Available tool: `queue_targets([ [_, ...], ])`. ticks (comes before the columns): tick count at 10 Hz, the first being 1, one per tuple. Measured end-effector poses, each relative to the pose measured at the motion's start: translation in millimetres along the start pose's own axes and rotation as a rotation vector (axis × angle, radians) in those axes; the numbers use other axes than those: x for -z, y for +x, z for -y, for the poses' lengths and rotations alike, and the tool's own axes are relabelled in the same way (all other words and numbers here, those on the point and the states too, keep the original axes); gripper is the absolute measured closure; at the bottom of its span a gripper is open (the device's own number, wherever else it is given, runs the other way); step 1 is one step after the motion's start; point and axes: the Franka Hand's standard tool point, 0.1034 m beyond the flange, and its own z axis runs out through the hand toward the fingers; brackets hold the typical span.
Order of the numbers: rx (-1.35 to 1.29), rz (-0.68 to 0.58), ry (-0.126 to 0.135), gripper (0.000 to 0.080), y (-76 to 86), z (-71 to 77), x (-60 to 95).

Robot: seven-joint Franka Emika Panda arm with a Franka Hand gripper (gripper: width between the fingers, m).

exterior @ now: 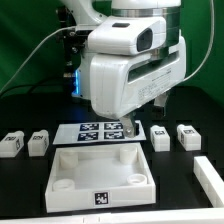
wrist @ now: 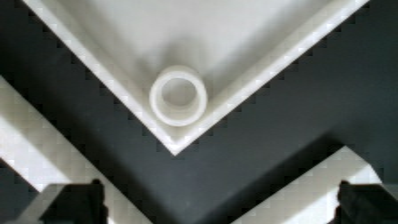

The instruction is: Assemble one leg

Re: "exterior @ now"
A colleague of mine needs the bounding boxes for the white cable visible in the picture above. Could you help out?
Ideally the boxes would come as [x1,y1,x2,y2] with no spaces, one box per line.
[181,0,215,83]
[0,26,78,95]

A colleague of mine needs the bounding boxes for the white cable right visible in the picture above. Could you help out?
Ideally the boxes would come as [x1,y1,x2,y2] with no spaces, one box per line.
[181,0,215,83]

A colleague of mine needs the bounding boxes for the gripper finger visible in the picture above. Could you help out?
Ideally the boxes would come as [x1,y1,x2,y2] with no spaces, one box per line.
[120,113,136,138]
[154,92,169,107]

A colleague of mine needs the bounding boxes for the white sheet with tags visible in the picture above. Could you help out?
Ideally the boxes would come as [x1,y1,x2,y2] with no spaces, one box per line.
[53,120,146,145]

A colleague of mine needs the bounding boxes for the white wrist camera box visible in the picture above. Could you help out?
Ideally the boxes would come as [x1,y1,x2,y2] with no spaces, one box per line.
[88,16,166,55]

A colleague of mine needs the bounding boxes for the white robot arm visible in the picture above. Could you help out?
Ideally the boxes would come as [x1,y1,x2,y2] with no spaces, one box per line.
[58,0,186,137]

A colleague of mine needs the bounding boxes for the black cable on table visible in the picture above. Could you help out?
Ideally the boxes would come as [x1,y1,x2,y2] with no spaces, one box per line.
[0,78,64,98]

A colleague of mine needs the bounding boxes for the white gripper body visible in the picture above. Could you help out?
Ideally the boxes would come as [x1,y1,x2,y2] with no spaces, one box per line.
[90,36,186,119]

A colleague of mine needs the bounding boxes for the white obstacle wall right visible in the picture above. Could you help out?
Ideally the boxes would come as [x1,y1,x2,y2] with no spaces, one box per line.
[193,156,224,208]

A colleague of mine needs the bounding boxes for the white front rail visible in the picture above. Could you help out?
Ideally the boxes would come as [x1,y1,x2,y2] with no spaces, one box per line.
[0,208,224,224]

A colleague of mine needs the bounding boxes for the white cable left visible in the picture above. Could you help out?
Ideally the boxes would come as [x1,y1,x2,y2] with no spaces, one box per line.
[0,26,78,95]

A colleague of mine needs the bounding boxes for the white square tabletop tray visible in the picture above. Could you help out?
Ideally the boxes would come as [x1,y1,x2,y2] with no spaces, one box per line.
[45,143,156,212]

